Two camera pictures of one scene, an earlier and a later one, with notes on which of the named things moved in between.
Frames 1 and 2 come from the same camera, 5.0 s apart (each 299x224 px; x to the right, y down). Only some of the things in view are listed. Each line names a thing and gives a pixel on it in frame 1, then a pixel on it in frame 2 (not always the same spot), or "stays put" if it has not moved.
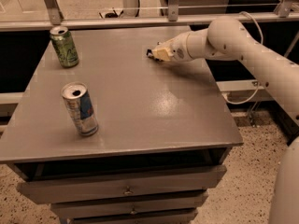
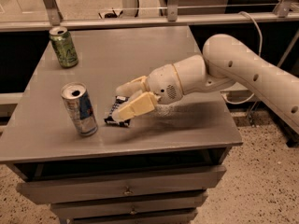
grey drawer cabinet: [163, 139] stays put
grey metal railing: [287, 10] stays put
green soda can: [64, 46] stays put
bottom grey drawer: [175, 217] stays put
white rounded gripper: [177, 49] to [163, 82]
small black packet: [149, 53] to [110, 119]
